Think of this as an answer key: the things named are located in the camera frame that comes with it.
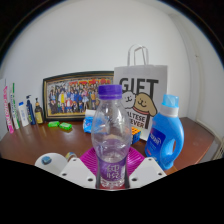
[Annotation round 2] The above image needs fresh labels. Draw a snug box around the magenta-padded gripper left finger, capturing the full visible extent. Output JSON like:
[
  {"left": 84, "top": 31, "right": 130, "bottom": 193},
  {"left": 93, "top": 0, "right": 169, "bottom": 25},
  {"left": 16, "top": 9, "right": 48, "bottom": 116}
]
[{"left": 58, "top": 146, "right": 101, "bottom": 190}]

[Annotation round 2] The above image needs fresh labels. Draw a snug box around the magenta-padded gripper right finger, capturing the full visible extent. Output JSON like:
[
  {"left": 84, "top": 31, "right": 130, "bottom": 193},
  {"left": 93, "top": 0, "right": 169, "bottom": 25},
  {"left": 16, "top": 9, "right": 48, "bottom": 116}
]
[{"left": 124, "top": 146, "right": 168, "bottom": 190}]

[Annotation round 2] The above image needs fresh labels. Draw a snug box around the clear purple-capped water bottle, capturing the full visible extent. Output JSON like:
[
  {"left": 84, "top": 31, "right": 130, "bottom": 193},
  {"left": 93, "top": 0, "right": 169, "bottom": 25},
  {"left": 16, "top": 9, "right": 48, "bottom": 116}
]
[{"left": 91, "top": 84, "right": 133, "bottom": 190}]

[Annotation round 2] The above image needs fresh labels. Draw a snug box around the colourful puzzle cube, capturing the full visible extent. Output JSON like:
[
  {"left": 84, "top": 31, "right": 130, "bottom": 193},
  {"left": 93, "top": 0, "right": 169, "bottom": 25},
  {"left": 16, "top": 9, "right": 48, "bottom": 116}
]
[{"left": 130, "top": 126, "right": 142, "bottom": 145}]

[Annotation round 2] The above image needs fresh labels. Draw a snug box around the blue detergent bottle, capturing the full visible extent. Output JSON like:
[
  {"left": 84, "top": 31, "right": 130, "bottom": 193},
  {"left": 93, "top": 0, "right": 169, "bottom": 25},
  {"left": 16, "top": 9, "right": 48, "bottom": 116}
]
[{"left": 144, "top": 93, "right": 185, "bottom": 171}]

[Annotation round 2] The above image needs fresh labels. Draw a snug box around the small green packet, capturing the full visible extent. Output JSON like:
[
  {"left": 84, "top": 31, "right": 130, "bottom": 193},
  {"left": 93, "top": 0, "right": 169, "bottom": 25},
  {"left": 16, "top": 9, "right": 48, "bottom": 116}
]
[
  {"left": 58, "top": 122, "right": 73, "bottom": 131},
  {"left": 47, "top": 120, "right": 61, "bottom": 128}
]

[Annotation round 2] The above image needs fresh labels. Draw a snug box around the blue tissue pack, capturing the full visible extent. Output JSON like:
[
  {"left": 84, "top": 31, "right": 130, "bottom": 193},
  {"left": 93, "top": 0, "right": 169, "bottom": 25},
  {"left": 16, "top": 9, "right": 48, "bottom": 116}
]
[{"left": 82, "top": 109, "right": 98, "bottom": 134}]

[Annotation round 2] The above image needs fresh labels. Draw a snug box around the amber pump bottle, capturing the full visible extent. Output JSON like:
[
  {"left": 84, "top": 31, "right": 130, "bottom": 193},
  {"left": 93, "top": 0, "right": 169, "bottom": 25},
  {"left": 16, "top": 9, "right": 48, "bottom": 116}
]
[{"left": 34, "top": 97, "right": 45, "bottom": 125}]

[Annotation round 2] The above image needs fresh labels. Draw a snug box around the dark blue pump bottle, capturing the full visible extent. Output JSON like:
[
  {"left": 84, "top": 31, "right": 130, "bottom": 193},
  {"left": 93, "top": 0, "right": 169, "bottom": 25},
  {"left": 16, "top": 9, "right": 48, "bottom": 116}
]
[{"left": 25, "top": 94, "right": 37, "bottom": 126}]

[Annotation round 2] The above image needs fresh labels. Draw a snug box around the framed group photo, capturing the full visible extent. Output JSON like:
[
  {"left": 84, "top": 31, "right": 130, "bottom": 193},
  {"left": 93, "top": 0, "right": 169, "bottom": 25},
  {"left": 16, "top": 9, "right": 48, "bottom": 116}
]
[{"left": 42, "top": 70, "right": 115, "bottom": 122}]

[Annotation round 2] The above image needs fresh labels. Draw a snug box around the white blue-capped lotion bottle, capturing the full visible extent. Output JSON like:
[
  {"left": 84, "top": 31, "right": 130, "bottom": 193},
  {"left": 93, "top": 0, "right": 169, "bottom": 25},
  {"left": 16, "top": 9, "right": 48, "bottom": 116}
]
[{"left": 17, "top": 101, "right": 30, "bottom": 128}]

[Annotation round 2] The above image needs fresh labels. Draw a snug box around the white printed paper gift bag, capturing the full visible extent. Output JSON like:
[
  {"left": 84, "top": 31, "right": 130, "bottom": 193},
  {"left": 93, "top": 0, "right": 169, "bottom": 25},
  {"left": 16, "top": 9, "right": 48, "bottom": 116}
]
[{"left": 113, "top": 44, "right": 169, "bottom": 142}]

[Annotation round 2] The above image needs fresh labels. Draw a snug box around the green and white tube box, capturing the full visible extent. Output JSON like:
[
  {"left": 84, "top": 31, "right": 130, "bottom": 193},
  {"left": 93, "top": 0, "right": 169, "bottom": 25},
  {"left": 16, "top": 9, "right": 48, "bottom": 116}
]
[{"left": 9, "top": 82, "right": 21, "bottom": 130}]

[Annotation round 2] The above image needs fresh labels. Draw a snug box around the pink tall tube box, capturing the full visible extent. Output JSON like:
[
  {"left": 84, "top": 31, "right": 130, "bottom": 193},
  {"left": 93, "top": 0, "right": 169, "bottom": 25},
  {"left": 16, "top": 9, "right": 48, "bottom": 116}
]
[{"left": 2, "top": 85, "right": 15, "bottom": 134}]

